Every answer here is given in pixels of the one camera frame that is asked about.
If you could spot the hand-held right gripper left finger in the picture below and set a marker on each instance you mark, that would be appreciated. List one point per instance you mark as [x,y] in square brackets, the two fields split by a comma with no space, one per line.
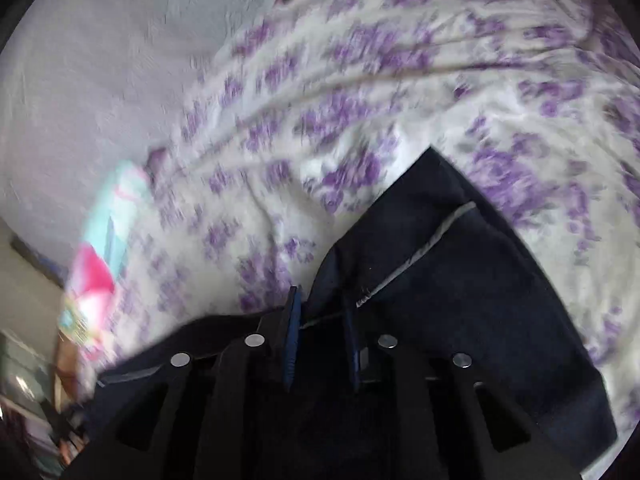
[291,345]

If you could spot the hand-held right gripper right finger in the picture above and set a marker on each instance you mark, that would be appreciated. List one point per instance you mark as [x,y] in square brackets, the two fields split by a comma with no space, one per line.
[353,355]

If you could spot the dark navy pants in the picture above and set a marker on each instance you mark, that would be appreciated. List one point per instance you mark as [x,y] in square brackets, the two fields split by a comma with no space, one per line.
[450,285]

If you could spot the folded teal pink floral blanket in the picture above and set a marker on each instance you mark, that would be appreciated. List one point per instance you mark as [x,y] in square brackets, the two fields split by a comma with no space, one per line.
[107,240]

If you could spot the purple floral bed sheet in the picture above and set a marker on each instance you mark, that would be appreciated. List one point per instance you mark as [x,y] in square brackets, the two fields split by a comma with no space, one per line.
[350,110]

